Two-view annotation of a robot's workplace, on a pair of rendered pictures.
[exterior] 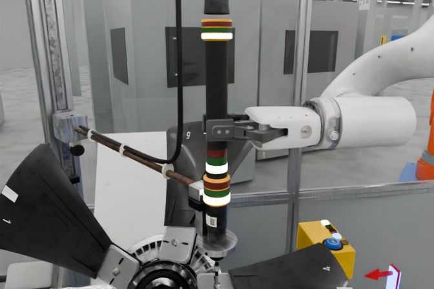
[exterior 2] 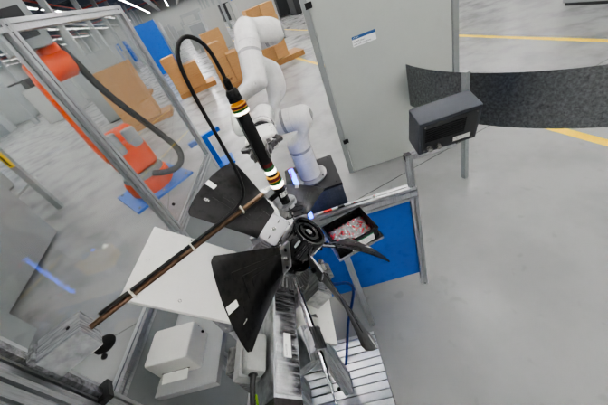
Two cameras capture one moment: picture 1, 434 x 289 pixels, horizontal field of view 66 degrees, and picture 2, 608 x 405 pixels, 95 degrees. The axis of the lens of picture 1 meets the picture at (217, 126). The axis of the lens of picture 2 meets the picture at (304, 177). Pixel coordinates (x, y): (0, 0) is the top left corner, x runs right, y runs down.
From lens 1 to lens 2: 75 cm
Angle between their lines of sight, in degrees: 69
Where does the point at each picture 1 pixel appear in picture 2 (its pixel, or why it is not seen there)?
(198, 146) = (221, 195)
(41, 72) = not seen: outside the picture
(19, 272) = (254, 358)
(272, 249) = not seen: hidden behind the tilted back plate
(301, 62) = (109, 148)
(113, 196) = (193, 297)
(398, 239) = not seen: hidden behind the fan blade
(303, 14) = (80, 113)
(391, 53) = (246, 89)
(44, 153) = (220, 260)
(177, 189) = (241, 220)
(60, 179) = (241, 257)
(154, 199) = (204, 269)
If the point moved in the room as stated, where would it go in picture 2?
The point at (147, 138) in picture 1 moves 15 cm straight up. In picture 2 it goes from (147, 259) to (110, 224)
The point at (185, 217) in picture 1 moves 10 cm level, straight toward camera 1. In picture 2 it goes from (263, 217) to (293, 209)
